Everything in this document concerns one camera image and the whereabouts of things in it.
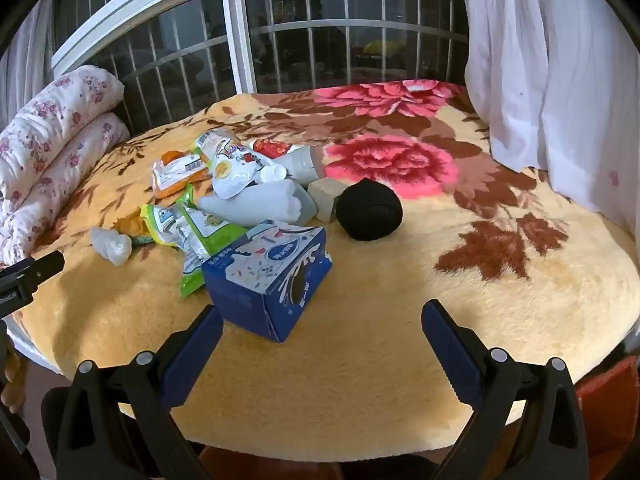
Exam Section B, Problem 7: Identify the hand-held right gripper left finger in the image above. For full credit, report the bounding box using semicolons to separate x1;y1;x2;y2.
55;304;226;480

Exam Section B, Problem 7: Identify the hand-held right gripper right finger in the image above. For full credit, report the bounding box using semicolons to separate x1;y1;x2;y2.
421;299;591;480

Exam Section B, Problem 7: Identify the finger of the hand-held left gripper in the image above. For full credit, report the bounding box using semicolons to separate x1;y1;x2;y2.
0;250;66;321

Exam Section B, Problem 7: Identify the orange red bin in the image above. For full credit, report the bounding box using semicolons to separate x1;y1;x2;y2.
575;355;640;428

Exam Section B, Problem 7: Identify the person's left hand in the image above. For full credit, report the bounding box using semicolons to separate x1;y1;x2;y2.
0;355;26;407

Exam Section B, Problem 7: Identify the yellow floral plush blanket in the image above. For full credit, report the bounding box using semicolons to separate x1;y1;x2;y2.
10;79;640;461

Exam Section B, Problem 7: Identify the blue Oreo cookie box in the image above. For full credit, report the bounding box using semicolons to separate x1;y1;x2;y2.
201;220;333;345

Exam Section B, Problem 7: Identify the long green snack packet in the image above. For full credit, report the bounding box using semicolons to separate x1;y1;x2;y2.
175;185;248;298

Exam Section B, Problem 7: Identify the folded white floral quilt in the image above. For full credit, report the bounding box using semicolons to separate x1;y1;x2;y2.
0;66;131;267

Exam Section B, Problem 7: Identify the small green snack packet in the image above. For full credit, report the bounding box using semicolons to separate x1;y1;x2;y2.
140;203;191;248

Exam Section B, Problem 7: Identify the black round cloth ball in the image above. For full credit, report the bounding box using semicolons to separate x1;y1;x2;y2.
335;179;403;241

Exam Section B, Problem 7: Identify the crushed white plastic bottle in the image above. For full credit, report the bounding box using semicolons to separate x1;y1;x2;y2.
197;180;318;227

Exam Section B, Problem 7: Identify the orange snack packet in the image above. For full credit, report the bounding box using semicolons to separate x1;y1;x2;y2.
151;149;213;200

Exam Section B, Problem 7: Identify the white cartoon print pouch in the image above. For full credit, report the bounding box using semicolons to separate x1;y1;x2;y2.
192;129;288;200

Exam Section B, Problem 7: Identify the beige block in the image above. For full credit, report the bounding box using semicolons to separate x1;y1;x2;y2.
306;177;351;223

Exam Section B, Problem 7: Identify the grey beige curtain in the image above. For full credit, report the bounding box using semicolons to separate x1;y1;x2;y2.
0;0;56;126

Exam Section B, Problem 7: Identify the red and white wrapper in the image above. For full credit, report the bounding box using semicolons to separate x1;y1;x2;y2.
250;138;291;158

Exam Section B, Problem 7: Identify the white sheer curtain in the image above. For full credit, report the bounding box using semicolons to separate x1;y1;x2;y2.
459;0;640;233

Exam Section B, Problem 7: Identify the metal window grille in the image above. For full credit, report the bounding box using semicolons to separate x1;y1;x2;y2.
55;0;471;126

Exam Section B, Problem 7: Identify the white bed frame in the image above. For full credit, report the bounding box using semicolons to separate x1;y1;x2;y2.
7;310;68;376

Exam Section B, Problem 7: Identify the white window frame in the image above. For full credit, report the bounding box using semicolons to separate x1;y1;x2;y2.
50;0;471;111

